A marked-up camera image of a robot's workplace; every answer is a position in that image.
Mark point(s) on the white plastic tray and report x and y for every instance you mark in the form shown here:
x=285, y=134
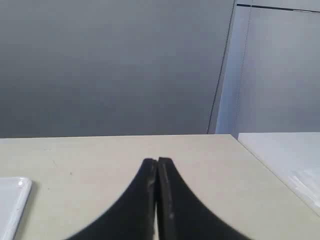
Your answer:
x=14, y=193

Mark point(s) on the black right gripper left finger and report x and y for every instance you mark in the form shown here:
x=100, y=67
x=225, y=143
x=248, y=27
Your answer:
x=132, y=216

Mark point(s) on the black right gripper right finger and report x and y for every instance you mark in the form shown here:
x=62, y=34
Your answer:
x=181, y=215

